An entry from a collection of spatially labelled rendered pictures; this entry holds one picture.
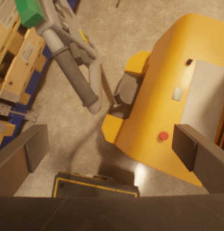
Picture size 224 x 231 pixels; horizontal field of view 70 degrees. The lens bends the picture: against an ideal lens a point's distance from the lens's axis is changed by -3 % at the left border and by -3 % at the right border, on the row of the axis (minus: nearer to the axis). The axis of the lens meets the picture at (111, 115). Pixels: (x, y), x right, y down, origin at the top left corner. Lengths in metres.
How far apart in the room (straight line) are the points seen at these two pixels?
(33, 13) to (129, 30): 1.71
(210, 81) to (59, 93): 1.44
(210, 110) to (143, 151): 0.35
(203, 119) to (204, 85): 0.16
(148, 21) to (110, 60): 0.61
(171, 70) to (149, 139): 0.35
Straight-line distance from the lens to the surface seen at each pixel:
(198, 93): 0.85
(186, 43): 0.94
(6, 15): 1.32
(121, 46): 1.92
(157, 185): 1.74
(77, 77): 0.36
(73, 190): 1.47
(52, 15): 0.39
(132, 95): 1.25
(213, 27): 1.03
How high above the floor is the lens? 1.66
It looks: 81 degrees down
